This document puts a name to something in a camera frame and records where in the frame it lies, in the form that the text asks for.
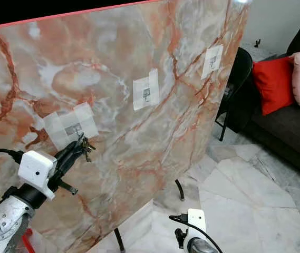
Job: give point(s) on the taped metal hook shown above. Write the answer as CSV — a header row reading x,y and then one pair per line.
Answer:
x,y
212,60
73,128
145,92

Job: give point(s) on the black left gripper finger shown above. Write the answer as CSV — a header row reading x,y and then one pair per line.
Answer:
x,y
68,149
71,159

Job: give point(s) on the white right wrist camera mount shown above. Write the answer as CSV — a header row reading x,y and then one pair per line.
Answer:
x,y
196,220

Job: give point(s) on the orange marble pattern board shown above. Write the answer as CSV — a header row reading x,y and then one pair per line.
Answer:
x,y
144,153

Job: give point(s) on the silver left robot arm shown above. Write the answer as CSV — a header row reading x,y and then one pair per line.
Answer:
x,y
7,221

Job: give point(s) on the black chair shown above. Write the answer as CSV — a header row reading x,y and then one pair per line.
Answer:
x,y
235,89

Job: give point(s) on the bunch of keys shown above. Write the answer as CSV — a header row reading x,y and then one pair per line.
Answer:
x,y
87,148

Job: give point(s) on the dark grey sofa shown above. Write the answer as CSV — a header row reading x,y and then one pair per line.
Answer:
x,y
287,138

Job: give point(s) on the red cushion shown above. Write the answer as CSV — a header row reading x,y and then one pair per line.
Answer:
x,y
273,84

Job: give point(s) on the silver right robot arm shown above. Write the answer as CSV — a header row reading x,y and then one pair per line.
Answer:
x,y
201,246

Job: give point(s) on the small dark figurine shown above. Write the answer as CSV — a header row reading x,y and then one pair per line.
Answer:
x,y
257,42

